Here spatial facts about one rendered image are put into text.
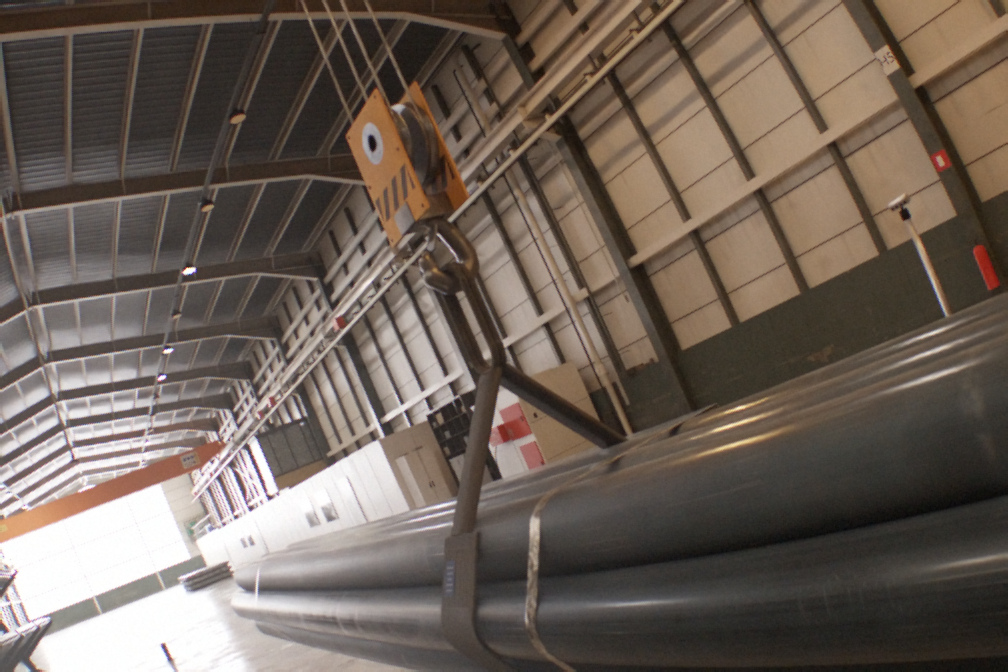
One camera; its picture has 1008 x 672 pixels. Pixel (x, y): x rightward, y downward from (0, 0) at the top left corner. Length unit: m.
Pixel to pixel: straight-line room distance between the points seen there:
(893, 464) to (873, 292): 9.80
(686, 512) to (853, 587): 0.31
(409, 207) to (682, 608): 1.06
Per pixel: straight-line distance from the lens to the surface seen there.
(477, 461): 1.66
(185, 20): 12.78
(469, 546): 1.61
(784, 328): 11.65
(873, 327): 10.78
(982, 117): 9.67
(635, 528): 1.17
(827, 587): 0.89
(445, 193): 1.81
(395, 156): 1.77
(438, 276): 1.75
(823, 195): 10.89
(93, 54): 14.29
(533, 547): 1.40
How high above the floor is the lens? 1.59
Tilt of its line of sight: 6 degrees up
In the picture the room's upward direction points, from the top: 24 degrees counter-clockwise
